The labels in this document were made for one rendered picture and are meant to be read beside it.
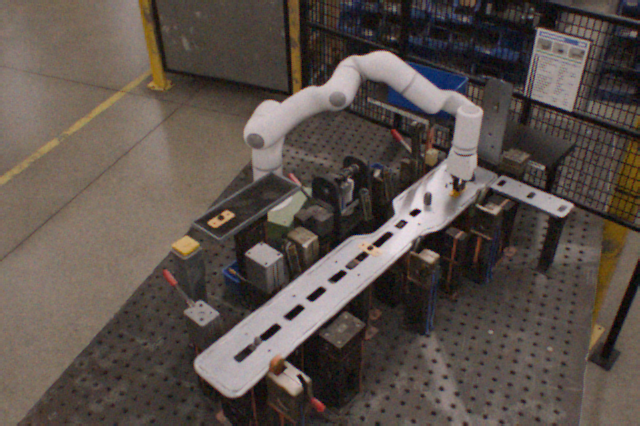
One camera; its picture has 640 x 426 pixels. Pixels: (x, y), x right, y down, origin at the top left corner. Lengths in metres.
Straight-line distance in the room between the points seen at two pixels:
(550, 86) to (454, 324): 1.03
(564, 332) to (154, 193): 2.70
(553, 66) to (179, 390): 1.82
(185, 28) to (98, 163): 1.21
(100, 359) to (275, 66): 2.98
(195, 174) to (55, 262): 1.06
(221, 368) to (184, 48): 3.62
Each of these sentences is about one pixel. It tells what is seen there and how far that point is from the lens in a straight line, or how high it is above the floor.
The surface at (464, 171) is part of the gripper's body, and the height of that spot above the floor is 1.12.
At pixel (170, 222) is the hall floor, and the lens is 4.00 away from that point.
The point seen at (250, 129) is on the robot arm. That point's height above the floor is 1.20.
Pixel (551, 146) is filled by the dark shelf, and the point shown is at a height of 1.03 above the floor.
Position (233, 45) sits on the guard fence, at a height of 0.47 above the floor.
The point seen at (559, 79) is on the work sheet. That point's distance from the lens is 2.75.
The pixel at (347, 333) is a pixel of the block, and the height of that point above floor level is 1.03.
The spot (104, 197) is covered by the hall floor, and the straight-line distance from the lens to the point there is 4.32.
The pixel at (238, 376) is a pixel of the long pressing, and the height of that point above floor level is 1.00.
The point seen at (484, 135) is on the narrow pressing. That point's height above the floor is 1.10.
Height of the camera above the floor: 2.46
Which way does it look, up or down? 39 degrees down
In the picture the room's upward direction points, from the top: 1 degrees counter-clockwise
